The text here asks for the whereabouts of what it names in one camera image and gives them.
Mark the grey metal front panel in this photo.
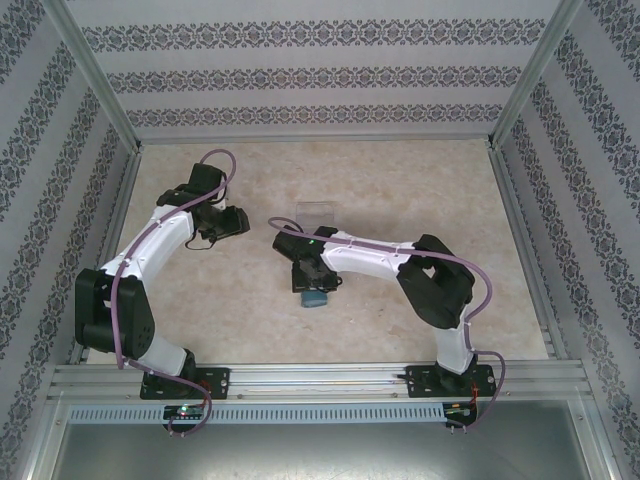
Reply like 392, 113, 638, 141
49, 422, 601, 480

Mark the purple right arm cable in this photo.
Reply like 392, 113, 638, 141
268, 215, 507, 434

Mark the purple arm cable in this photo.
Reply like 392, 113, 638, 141
112, 149, 239, 439
268, 215, 507, 434

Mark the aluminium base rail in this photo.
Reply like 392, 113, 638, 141
49, 362, 586, 401

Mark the aluminium side rail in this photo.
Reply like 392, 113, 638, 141
67, 147, 146, 365
487, 144, 571, 361

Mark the aluminium rear rail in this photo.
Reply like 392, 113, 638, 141
137, 133, 494, 147

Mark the grey slotted cable duct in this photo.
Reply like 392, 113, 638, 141
67, 403, 446, 424

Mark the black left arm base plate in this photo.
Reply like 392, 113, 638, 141
141, 367, 231, 401

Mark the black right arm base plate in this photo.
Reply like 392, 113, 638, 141
405, 364, 496, 400

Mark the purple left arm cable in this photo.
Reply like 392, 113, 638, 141
112, 149, 239, 439

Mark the aluminium frame post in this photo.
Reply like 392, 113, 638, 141
42, 0, 144, 151
487, 0, 586, 150

